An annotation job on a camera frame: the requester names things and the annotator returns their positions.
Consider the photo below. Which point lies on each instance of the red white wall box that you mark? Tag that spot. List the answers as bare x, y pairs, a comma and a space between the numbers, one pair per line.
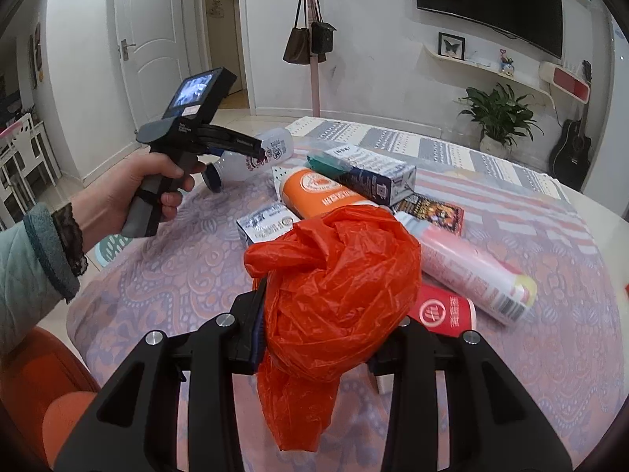
559, 78

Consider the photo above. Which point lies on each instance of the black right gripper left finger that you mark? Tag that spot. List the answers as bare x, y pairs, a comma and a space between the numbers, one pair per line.
132, 423

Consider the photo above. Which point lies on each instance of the colourful snack packet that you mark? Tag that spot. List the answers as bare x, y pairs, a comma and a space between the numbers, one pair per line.
444, 215

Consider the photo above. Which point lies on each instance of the white dining chair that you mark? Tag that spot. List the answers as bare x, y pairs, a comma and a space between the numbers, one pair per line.
25, 148

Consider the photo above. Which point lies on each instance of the black hanging handbag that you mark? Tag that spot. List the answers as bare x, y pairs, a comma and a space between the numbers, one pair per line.
321, 33

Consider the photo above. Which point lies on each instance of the pink white spray can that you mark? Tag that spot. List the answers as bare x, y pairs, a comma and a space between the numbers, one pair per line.
500, 291

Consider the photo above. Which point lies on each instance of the red white paper cup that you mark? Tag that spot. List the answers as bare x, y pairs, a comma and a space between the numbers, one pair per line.
443, 312

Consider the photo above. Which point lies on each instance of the brown hanging handbag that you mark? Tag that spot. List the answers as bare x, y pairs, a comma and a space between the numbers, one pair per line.
296, 51

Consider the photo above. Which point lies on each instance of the orange chair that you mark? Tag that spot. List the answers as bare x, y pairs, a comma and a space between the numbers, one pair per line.
45, 390

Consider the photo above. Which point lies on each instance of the striped grey white mat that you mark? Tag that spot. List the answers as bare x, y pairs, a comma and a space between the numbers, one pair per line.
423, 147

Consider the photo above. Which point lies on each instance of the teal sleeved left forearm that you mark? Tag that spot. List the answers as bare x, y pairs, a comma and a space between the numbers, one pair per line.
42, 259

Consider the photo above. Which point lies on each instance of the blue white milk carton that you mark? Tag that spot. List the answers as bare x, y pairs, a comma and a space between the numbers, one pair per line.
381, 179

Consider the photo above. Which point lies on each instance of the black acoustic guitar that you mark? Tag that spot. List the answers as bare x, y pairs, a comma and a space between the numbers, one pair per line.
569, 160

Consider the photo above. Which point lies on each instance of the framed butterfly picture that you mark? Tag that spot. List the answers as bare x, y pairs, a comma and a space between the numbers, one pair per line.
451, 46

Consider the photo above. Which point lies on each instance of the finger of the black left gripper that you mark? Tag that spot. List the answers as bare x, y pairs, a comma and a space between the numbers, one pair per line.
218, 139

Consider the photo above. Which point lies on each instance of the orange plastic bag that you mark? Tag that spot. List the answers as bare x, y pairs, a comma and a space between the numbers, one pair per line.
337, 286

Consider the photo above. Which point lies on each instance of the white curved wall shelf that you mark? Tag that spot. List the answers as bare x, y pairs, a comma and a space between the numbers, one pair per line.
540, 95

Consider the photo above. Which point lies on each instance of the clear plastic bottle blue cap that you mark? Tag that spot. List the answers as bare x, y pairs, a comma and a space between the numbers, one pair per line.
233, 168

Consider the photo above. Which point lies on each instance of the pink coat stand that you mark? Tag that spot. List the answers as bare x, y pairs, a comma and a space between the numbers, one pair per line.
310, 15

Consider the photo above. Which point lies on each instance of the white room door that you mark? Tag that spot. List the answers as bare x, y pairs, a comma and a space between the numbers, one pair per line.
153, 54

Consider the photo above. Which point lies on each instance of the green potted plant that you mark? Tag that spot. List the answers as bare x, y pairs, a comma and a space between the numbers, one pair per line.
503, 118

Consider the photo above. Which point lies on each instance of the small figurine on shelf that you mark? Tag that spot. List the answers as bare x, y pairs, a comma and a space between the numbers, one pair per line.
506, 64

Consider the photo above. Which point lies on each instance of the orange paper cup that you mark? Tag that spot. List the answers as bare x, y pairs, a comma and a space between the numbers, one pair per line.
308, 193

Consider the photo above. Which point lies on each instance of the teal green packet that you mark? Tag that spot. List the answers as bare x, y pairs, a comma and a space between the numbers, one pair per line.
326, 167

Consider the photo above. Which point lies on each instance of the patterned purple table cloth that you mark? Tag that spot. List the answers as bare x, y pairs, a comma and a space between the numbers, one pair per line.
555, 318

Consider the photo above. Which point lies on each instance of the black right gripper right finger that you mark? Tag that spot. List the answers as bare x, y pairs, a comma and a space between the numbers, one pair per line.
494, 423

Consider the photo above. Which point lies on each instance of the person's left hand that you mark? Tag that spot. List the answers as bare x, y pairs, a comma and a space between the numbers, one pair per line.
102, 208

